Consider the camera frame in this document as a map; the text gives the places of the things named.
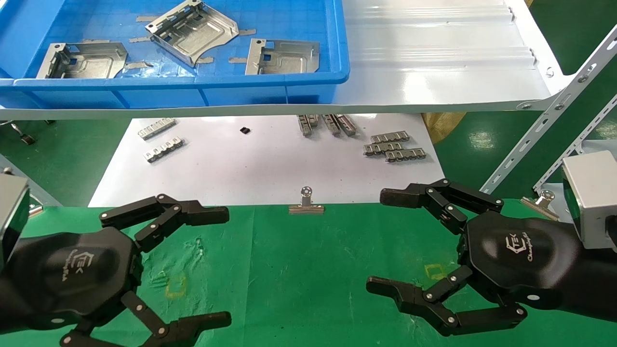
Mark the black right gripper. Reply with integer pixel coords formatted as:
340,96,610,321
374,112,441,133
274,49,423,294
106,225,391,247
365,178,583,337

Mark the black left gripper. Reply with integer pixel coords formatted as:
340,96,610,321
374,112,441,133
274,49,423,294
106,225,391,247
9,194,232,347

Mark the curved-edge sheet metal bracket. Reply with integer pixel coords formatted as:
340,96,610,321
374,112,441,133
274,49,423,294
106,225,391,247
145,0,240,67

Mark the green cloth mat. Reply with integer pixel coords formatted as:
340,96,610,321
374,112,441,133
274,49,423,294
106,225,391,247
0,201,617,347

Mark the white paper sheet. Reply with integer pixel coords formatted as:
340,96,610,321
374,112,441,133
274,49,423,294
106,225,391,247
88,114,446,208

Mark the yellow brown bag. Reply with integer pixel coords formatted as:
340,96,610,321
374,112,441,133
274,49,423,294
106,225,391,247
421,112,467,145

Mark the white slotted angle strut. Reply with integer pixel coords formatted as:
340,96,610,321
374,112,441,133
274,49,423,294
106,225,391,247
532,93,617,194
481,24,617,195

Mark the white metal shelf board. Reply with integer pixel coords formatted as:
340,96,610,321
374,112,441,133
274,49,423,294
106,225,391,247
0,0,575,121

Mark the dark metal caster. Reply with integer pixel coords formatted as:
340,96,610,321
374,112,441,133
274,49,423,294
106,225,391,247
9,121,37,146

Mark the blue plastic bin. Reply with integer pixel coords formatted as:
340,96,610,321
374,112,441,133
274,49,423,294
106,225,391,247
0,0,350,109

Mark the grey metal frame bar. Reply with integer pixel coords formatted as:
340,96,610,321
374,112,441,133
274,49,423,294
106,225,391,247
0,153,64,208

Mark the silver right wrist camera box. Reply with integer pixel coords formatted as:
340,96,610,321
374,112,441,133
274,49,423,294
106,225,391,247
561,150,617,252

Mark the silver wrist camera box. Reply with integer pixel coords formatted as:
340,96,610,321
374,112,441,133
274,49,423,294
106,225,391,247
561,150,617,252
0,173,30,271

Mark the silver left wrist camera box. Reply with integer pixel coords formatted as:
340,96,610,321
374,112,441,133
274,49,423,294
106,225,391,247
0,173,30,271

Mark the metal bracket with side flange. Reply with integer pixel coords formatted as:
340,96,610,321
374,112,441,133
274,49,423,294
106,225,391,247
36,42,129,80

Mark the flat stamped metal bracket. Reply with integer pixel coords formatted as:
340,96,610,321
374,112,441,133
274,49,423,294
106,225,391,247
245,39,321,76

